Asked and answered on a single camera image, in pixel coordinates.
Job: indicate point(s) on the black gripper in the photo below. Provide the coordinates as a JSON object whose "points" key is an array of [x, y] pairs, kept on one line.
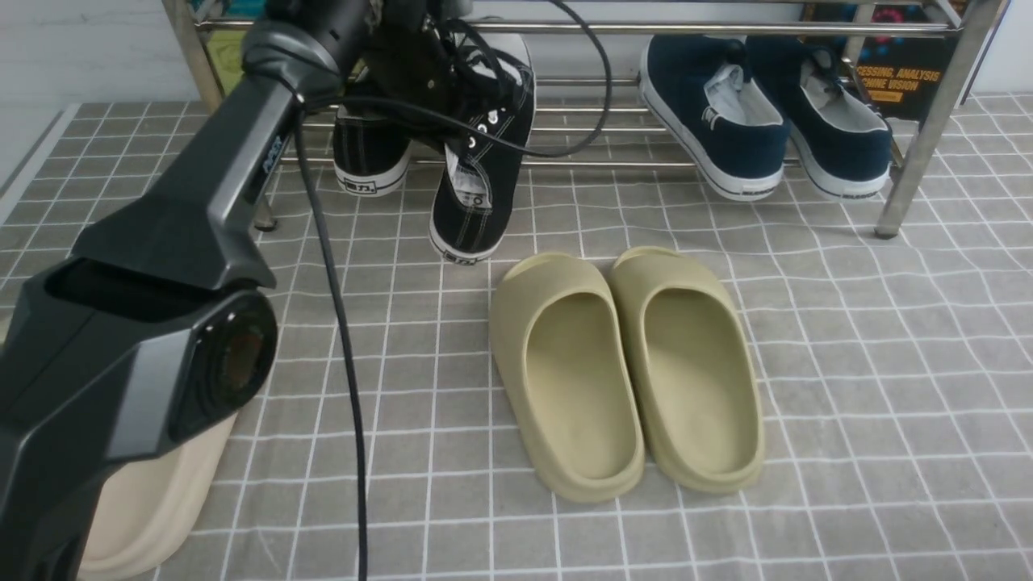
{"points": [[406, 57]]}

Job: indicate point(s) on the black canvas sneaker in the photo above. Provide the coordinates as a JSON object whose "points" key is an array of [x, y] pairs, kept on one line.
{"points": [[494, 93], [371, 156]]}

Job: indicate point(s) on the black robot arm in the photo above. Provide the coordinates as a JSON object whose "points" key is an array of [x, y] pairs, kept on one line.
{"points": [[156, 328]]}

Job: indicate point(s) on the yellow-green box behind rack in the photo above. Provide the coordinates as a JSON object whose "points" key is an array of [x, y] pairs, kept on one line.
{"points": [[224, 48]]}

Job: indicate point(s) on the metal shoe rack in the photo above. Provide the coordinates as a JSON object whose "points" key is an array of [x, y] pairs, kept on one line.
{"points": [[967, 36]]}

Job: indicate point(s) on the navy sneaker left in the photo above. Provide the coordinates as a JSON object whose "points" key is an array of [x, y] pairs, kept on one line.
{"points": [[702, 90]]}

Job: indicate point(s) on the navy sneaker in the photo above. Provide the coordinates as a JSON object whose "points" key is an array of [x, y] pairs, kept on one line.
{"points": [[702, 90], [845, 147]]}

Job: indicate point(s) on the olive green slipper left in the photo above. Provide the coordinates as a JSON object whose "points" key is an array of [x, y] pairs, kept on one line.
{"points": [[557, 347]]}

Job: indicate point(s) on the olive green slipper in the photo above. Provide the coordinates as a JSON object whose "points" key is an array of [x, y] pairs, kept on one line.
{"points": [[691, 370], [557, 347]]}

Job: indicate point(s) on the olive green slipper right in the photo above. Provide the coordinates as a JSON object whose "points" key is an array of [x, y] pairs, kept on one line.
{"points": [[691, 370]]}

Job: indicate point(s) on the navy sneaker right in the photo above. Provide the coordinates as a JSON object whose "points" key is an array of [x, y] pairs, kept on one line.
{"points": [[845, 147]]}

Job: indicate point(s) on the dark printed box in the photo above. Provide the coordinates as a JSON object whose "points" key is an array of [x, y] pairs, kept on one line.
{"points": [[901, 74]]}

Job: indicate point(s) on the cream slipper inner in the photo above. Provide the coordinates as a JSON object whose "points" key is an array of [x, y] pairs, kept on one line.
{"points": [[147, 508]]}

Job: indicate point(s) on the grey checked floor mat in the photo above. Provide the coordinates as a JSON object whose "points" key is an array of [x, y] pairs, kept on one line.
{"points": [[895, 375]]}

